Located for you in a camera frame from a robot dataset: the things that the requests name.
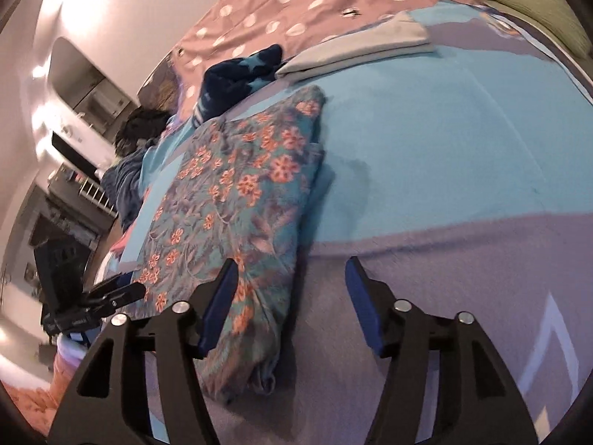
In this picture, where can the blue grey geometric print blanket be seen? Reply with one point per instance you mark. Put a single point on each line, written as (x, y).
(440, 148)

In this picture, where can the navy star print garment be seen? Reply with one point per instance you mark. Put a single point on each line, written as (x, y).
(231, 79)

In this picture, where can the large green pillow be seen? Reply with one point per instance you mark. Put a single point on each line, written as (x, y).
(542, 0)

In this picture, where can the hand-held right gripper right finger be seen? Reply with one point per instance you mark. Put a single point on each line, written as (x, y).
(366, 306)

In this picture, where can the floral print garment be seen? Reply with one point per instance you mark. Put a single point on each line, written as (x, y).
(241, 185)

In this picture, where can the grey folded garment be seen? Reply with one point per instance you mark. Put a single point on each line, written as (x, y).
(361, 46)

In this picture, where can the coral folded garment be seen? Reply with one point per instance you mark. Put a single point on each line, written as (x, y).
(121, 243)

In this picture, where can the dark tree print sheet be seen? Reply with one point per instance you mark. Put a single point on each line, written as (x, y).
(162, 83)

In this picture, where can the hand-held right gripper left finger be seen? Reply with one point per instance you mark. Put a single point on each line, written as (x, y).
(217, 306)

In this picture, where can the dark cabinet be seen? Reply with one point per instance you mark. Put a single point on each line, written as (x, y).
(60, 218)

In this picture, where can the blue fleece blanket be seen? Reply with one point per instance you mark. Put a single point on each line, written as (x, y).
(123, 181)

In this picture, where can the dark clothes pile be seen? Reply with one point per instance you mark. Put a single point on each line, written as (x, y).
(139, 127)

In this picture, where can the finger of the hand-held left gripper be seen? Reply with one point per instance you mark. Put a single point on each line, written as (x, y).
(120, 294)
(113, 282)

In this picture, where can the pink polka dot cloth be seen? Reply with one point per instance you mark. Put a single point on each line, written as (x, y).
(324, 0)

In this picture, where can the orange quilted cloth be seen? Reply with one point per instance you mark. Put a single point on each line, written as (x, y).
(28, 398)

